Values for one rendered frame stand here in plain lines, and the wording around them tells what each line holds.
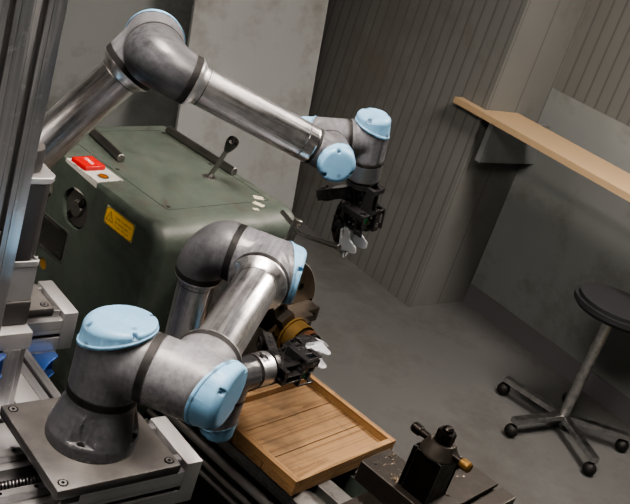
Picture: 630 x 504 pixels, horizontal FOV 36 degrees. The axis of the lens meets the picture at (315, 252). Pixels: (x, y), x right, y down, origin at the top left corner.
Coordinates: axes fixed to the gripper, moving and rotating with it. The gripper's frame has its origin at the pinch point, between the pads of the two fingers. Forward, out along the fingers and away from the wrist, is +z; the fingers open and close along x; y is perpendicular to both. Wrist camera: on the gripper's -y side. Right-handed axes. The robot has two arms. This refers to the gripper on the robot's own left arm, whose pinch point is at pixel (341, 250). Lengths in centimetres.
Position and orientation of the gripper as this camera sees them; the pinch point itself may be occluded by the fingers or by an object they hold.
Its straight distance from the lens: 223.8
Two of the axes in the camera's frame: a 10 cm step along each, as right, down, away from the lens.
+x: 7.1, -3.0, 6.4
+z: -1.4, 8.3, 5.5
